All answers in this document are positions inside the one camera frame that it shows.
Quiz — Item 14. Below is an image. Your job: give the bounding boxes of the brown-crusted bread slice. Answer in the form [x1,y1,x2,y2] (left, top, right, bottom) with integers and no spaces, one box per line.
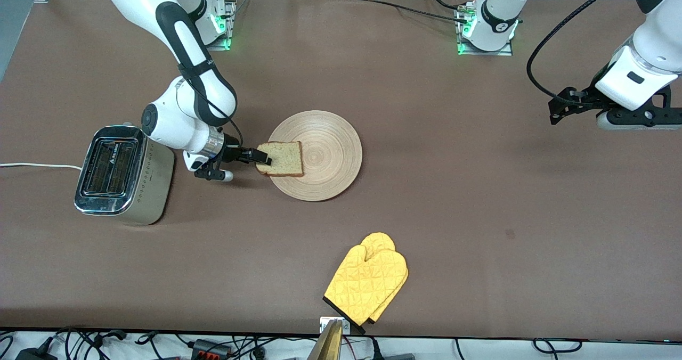
[256,141,304,178]

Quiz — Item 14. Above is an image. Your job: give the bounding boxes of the round light wooden plate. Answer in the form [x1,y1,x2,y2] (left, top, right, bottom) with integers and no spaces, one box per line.
[266,110,363,202]

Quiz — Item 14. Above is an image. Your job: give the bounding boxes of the silver two-slot toaster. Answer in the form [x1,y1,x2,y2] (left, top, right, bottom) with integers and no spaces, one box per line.
[74,125,175,226]

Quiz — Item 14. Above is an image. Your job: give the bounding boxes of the yellow quilted oven mitt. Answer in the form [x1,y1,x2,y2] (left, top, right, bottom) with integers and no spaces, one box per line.
[368,249,409,323]
[323,232,405,335]

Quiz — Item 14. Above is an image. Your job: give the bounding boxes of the black and red connector box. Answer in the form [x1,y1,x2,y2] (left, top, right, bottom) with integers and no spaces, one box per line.
[191,339,233,358]

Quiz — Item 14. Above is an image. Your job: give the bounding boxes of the black power adapter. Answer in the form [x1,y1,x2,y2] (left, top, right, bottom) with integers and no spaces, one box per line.
[15,348,58,360]

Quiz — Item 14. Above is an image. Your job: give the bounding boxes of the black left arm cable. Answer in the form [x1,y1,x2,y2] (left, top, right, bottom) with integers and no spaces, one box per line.
[526,0,635,106]

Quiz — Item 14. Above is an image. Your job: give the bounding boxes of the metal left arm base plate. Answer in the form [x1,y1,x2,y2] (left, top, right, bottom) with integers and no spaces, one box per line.
[457,1,514,57]

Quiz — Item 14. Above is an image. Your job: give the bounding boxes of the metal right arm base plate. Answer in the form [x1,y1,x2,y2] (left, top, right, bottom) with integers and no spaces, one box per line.
[205,0,236,51]

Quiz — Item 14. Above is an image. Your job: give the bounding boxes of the small silver metal bracket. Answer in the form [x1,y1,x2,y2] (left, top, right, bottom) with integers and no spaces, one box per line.
[320,317,351,335]

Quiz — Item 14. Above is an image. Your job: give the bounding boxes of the black cable on table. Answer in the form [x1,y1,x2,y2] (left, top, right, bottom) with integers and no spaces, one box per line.
[341,0,472,22]

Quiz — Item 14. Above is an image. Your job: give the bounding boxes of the white toaster power cable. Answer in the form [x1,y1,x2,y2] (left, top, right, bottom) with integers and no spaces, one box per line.
[0,162,83,171]

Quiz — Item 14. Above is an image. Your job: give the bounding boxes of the gold metal camera mount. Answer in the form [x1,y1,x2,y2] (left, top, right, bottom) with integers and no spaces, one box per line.
[308,319,344,360]

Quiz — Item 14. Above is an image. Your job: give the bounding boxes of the black looped cable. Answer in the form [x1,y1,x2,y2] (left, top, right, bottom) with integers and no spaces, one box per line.
[533,338,582,354]

